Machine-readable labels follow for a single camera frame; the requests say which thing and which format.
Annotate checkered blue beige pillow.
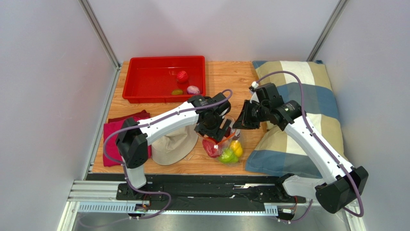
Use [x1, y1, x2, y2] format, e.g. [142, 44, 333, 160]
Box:
[245, 61, 345, 184]

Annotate red fake strawberry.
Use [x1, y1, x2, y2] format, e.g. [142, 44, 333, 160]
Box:
[176, 70, 189, 83]

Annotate beige bucket hat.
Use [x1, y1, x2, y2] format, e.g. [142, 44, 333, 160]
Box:
[151, 125, 198, 166]

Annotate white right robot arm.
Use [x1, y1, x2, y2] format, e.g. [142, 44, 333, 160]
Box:
[233, 81, 369, 217]

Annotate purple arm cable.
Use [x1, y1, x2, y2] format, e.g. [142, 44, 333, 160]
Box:
[77, 89, 233, 228]
[251, 70, 365, 224]

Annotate aluminium frame rail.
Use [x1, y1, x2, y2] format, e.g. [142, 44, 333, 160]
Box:
[58, 174, 366, 231]

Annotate brown fake kiwi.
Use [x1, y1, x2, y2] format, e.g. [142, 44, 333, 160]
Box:
[171, 89, 184, 95]

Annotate yellow fake lemon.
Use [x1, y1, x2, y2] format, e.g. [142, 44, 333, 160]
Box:
[230, 140, 243, 158]

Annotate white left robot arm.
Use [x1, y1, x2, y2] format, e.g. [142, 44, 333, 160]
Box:
[109, 92, 231, 190]

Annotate pink fake onion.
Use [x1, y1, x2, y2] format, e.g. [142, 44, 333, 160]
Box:
[186, 85, 201, 95]

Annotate magenta folded cloth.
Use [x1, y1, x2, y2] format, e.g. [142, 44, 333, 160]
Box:
[103, 117, 151, 169]

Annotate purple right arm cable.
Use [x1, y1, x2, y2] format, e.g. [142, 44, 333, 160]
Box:
[251, 70, 365, 224]

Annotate red plastic bin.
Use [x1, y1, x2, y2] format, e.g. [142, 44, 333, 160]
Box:
[122, 56, 206, 103]

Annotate red fake bell pepper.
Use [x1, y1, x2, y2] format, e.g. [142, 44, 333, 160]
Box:
[202, 139, 221, 158]

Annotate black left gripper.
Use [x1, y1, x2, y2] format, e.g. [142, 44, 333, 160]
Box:
[195, 113, 231, 145]

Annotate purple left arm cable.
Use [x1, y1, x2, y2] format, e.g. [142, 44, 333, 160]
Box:
[77, 89, 233, 228]

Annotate clear zip top bag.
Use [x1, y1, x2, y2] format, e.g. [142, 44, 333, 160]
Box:
[198, 115, 244, 166]

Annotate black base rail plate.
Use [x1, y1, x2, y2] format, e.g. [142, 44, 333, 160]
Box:
[86, 173, 306, 212]

